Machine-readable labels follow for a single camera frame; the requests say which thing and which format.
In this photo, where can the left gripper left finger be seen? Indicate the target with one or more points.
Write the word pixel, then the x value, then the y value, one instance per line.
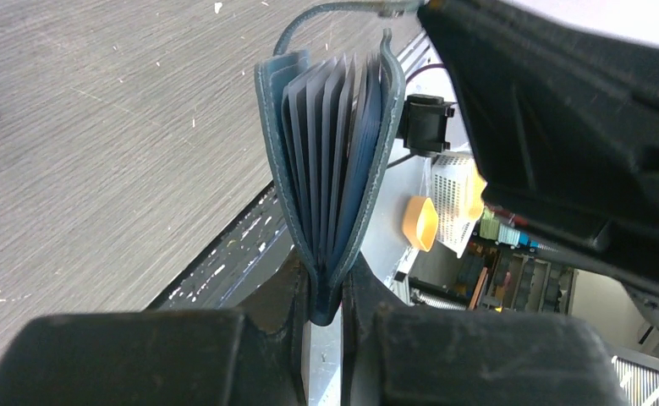
pixel 249 354

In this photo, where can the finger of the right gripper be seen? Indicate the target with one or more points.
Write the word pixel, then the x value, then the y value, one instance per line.
pixel 564 128

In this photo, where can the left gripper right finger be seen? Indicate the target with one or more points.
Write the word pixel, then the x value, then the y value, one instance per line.
pixel 396 354

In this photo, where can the blue card holder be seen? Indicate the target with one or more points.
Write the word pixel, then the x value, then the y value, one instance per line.
pixel 329 128

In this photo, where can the orange plastic cup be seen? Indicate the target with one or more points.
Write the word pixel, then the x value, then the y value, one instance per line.
pixel 420 222

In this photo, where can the white perforated basket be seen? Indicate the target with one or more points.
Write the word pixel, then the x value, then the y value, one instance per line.
pixel 457 188

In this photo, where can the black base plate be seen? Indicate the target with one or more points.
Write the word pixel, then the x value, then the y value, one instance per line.
pixel 249 250

